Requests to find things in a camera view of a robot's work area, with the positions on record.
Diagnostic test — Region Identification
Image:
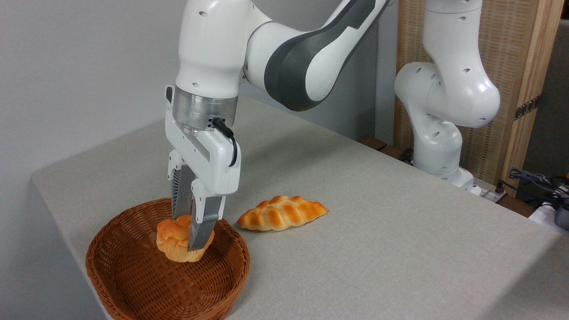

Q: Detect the wooden woven screen panel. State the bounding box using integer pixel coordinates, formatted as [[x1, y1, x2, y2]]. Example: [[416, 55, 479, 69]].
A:
[[393, 0, 565, 196]]

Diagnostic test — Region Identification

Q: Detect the dark metal hinge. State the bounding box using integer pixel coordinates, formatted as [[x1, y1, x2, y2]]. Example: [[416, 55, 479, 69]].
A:
[[515, 95, 541, 120]]

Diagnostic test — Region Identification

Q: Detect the black cable bundle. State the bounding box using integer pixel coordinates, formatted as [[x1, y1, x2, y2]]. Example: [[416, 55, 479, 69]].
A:
[[496, 168, 569, 209]]

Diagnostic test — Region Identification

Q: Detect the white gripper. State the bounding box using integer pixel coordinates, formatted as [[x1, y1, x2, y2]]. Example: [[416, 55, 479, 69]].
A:
[[165, 85, 242, 252]]

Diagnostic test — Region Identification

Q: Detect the brown wicker basket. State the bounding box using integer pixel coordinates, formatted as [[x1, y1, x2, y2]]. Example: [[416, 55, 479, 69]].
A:
[[85, 197, 251, 320]]

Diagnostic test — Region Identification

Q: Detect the white box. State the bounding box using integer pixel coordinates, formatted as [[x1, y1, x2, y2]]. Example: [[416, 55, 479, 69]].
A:
[[528, 201, 569, 236]]

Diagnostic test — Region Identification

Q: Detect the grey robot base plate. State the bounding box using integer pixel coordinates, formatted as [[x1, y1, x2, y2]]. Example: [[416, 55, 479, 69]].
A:
[[470, 178, 508, 204]]

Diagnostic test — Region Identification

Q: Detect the round bread roll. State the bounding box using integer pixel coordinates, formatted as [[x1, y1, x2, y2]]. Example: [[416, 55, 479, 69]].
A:
[[156, 215, 216, 263]]

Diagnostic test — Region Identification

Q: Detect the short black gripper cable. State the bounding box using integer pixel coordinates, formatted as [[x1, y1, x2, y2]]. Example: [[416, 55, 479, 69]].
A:
[[212, 118, 239, 168]]

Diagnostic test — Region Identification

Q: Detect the long braided bread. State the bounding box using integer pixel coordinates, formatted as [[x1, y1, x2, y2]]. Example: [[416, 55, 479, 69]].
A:
[[237, 195, 329, 232]]

